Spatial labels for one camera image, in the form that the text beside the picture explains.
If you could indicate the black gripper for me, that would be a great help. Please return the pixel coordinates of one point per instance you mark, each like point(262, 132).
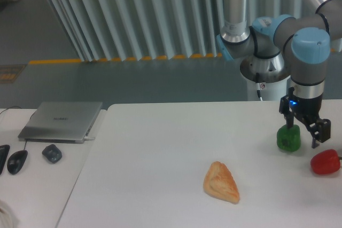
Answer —
point(306, 110)

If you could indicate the red bell pepper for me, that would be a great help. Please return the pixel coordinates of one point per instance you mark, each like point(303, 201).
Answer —
point(326, 162)

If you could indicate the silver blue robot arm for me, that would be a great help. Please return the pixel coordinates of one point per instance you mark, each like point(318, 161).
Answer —
point(286, 47)

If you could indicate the green bell pepper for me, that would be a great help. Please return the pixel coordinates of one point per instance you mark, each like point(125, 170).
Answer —
point(288, 139)

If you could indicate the golden triangular pastry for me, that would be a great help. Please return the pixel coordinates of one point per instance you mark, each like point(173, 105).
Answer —
point(220, 184)

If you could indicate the corrugated grey folding screen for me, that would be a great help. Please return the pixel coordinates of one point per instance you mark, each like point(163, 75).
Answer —
point(141, 29)

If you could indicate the silver closed laptop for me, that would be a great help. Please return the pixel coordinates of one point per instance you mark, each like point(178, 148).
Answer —
point(61, 122)

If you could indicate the dark grey small controller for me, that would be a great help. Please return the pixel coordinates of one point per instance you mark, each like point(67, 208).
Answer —
point(52, 153)

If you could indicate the black computer mouse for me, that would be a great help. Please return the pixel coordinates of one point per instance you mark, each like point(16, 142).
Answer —
point(16, 161)

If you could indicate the black keyboard edge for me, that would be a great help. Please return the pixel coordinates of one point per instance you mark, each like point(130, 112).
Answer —
point(4, 150)

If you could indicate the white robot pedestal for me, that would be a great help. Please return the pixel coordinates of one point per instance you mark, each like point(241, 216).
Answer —
point(266, 79)

